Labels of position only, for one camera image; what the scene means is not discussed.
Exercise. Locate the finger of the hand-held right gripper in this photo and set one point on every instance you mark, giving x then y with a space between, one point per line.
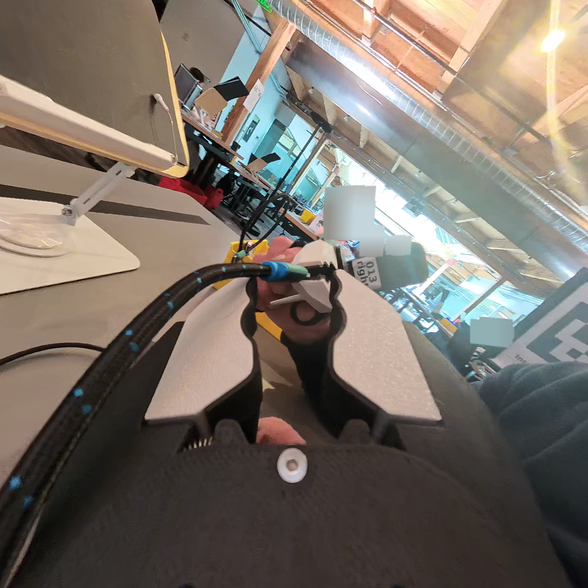
317 294
321 255

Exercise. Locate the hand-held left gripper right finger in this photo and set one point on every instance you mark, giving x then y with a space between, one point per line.
381 363

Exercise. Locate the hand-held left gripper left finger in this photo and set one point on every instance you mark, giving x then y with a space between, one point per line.
206 363

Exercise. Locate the yellow plastic bin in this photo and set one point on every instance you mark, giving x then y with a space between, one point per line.
271 327

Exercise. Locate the person's right forearm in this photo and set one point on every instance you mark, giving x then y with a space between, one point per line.
312 367

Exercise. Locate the red plastic container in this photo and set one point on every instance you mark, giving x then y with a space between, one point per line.
215 197

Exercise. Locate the red floor bin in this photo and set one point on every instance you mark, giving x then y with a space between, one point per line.
183 190

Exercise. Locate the wood-top background desk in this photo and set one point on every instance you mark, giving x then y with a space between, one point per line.
216 140

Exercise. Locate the wooden book stand white base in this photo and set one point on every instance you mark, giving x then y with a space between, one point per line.
69 257

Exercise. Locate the person's dark hoodie torso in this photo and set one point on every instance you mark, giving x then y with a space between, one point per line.
542 436

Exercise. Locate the background board stand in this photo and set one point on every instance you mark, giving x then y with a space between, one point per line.
225 94

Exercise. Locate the black computer monitor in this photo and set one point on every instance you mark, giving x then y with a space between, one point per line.
186 85

